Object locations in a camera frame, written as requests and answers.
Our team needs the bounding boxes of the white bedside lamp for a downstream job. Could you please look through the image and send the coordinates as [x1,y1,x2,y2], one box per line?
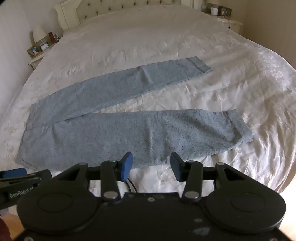
[32,26,47,43]

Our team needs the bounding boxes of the small picture frame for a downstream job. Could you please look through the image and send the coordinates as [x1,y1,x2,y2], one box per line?
[27,46,41,57]

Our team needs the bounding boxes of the grey-blue knit pants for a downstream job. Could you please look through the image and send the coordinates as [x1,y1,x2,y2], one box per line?
[17,57,253,171]

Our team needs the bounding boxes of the cream left nightstand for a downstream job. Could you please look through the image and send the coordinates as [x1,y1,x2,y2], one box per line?
[28,49,50,70]

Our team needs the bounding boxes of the cream right nightstand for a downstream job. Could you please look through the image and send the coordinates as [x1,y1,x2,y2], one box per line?
[208,14,243,35]

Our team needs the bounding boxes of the brown small bottle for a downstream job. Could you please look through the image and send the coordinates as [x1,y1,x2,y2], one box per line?
[49,32,56,44]

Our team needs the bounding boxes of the small white alarm clock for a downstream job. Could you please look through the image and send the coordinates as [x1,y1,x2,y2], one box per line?
[40,42,49,51]

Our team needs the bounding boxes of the white floral bedspread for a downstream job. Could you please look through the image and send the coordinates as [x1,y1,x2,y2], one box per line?
[1,6,295,192]

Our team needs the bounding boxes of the cream nightstand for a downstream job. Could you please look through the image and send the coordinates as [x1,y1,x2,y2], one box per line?
[28,49,50,70]
[208,14,243,35]

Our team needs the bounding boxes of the dark framed photo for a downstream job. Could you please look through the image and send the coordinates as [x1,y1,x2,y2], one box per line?
[218,6,232,18]

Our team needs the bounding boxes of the white candle jar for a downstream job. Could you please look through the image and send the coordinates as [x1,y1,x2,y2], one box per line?
[211,6,218,16]

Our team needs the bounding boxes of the cream tufted headboard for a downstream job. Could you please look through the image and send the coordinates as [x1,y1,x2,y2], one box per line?
[55,0,194,31]

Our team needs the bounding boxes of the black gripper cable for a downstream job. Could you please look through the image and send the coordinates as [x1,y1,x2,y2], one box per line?
[124,177,138,193]

